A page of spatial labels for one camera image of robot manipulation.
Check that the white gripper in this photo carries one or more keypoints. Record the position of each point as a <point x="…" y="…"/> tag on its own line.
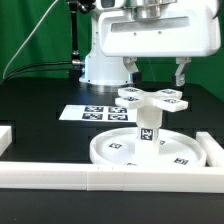
<point x="182" y="34"/>

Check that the white cross table base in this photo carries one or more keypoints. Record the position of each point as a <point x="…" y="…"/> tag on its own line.
<point x="166" y="99"/>

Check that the white round table top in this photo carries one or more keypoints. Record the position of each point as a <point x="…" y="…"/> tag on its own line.
<point x="133" y="146"/>

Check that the white marker sheet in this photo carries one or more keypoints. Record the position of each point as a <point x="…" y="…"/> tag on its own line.
<point x="98" y="113"/>

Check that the white right fence bar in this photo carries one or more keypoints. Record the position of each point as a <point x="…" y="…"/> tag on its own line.
<point x="214" y="152"/>

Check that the white fence bar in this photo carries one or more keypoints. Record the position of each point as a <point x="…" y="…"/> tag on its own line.
<point x="214" y="152"/>
<point x="88" y="177"/>

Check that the white left fence block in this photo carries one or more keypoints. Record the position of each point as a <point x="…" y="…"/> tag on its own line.
<point x="5" y="138"/>

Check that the white front fence bar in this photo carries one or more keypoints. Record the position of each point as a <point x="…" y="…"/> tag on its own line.
<point x="88" y="177"/>

